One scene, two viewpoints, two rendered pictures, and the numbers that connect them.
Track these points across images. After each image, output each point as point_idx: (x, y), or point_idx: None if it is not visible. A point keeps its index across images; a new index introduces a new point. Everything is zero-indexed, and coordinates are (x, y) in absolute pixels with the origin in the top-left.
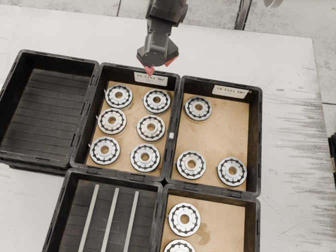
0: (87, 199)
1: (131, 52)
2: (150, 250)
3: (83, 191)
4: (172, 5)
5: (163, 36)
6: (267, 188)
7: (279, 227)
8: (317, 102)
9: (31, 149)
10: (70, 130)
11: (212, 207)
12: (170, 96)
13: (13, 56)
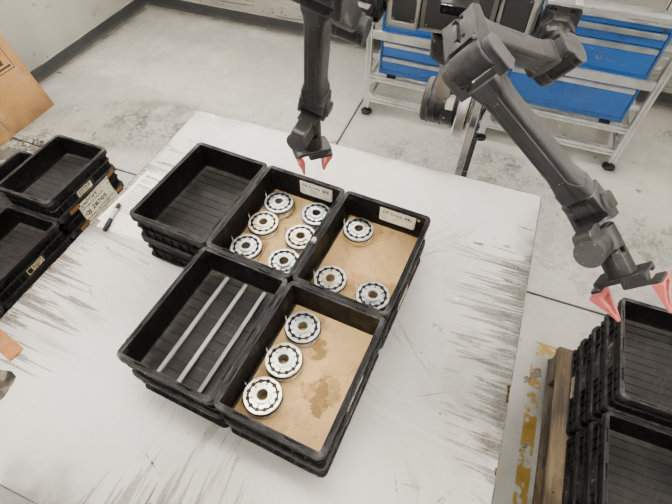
0: (213, 288)
1: (314, 174)
2: (253, 333)
3: (211, 280)
4: (312, 96)
5: (306, 124)
6: (423, 342)
7: (424, 388)
8: (523, 266)
9: None
10: None
11: (339, 328)
12: None
13: None
